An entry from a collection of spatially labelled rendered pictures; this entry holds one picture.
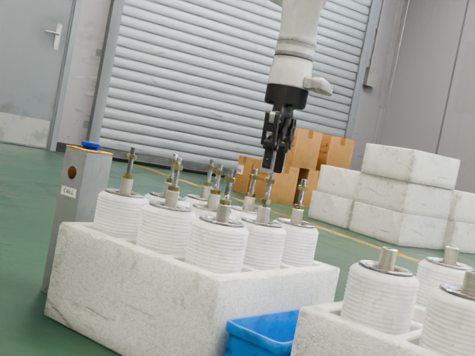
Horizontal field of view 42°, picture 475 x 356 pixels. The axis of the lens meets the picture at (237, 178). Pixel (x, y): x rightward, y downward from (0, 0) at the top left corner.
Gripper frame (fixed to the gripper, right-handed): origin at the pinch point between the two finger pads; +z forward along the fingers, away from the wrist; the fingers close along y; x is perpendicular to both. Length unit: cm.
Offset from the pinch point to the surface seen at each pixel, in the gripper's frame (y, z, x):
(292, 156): -359, -2, -81
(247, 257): 4.7, 16.5, 0.0
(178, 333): 19.0, 28.0, -4.6
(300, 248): -7.2, 14.5, 6.5
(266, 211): 0.9, 8.3, 0.7
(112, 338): 14.6, 33.7, -17.7
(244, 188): -373, 32, -118
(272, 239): 3.3, 12.6, 3.4
